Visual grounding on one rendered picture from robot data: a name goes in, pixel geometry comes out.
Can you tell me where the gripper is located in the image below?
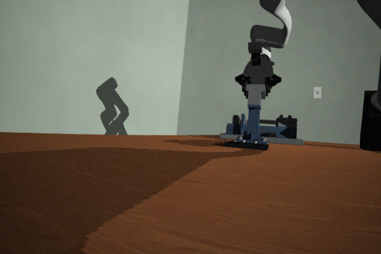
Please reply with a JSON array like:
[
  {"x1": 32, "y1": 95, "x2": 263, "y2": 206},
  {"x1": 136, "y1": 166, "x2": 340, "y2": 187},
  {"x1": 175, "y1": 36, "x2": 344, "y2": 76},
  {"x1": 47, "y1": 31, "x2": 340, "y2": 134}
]
[{"x1": 235, "y1": 56, "x2": 282, "y2": 96}]

